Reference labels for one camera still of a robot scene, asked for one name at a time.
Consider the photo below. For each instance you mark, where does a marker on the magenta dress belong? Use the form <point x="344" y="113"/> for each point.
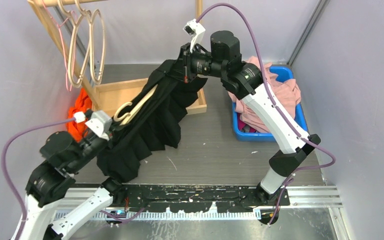
<point x="245" y="128"/>

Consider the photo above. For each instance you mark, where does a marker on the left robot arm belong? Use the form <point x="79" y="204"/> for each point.
<point x="49" y="183"/>

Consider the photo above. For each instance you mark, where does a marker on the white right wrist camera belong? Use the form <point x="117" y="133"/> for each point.
<point x="196" y="31"/>

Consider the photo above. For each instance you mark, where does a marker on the orange cloth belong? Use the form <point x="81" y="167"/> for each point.
<point x="77" y="128"/>

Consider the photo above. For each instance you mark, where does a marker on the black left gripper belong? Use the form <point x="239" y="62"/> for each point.
<point x="110" y="137"/>

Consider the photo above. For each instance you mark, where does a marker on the black garment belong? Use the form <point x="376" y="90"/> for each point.
<point x="155" y="126"/>

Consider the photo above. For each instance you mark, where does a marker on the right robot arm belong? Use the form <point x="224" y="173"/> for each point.
<point x="245" y="81"/>

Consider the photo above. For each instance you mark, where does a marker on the aluminium rail frame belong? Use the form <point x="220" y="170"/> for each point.
<point x="294" y="197"/>

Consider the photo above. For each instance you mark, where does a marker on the wooden clothes rack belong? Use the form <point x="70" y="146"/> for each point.
<point x="103" y="96"/>

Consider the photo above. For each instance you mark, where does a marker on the blue plastic bin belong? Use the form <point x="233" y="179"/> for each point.
<point x="283" y="74"/>

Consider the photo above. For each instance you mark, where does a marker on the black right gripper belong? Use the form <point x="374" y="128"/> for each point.
<point x="185" y="61"/>

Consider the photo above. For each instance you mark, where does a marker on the pink pleated garment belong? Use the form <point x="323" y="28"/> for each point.
<point x="288" y="93"/>

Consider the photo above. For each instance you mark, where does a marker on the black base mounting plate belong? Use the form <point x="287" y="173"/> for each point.
<point x="188" y="202"/>

